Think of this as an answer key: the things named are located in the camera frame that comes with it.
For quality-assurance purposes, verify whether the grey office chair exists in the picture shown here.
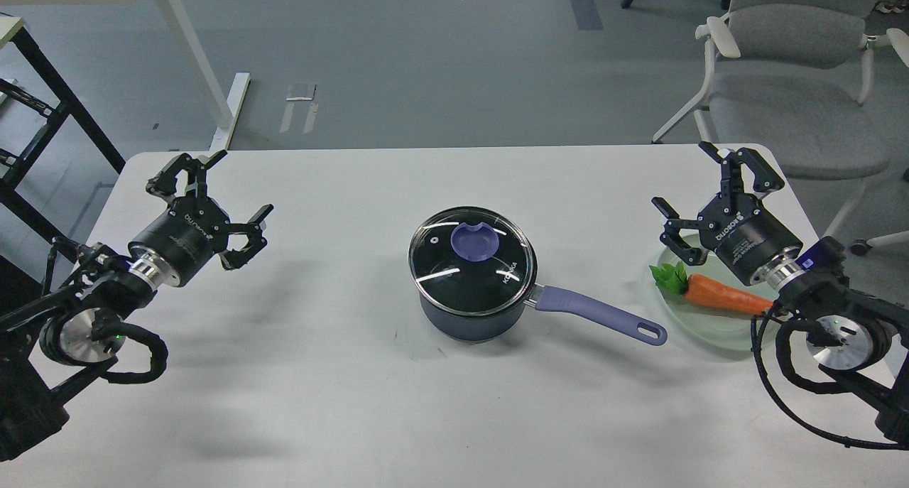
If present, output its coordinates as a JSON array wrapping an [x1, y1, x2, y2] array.
[[652, 0, 907, 236]]

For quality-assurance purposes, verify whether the white desk frame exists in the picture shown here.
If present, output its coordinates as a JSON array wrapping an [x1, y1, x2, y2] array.
[[0, 0, 251, 153]]

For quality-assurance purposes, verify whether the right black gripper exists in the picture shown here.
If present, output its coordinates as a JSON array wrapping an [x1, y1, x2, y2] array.
[[651, 141, 804, 286]]

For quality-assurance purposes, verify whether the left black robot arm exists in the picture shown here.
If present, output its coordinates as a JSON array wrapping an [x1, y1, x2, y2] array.
[[1, 149, 273, 461]]

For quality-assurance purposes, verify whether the toy orange carrot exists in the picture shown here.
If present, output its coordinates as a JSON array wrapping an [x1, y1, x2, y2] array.
[[649, 262, 773, 316]]

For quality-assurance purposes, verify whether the glass lid with purple knob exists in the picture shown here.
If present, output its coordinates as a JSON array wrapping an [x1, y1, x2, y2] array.
[[408, 206, 537, 317]]

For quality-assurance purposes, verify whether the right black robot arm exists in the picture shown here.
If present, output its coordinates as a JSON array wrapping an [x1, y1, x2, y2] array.
[[652, 141, 907, 450]]

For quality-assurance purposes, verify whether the black metal rack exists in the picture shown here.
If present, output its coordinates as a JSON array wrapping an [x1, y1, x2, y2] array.
[[0, 16, 126, 244]]

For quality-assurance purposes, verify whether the blue pot with purple handle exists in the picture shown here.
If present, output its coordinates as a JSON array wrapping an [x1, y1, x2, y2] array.
[[409, 206, 668, 347]]

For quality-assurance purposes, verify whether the translucent green plate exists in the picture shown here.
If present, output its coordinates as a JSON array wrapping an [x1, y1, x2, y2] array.
[[645, 251, 777, 352]]

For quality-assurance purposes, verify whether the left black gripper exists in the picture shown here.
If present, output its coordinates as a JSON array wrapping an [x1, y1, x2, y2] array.
[[129, 149, 275, 288]]

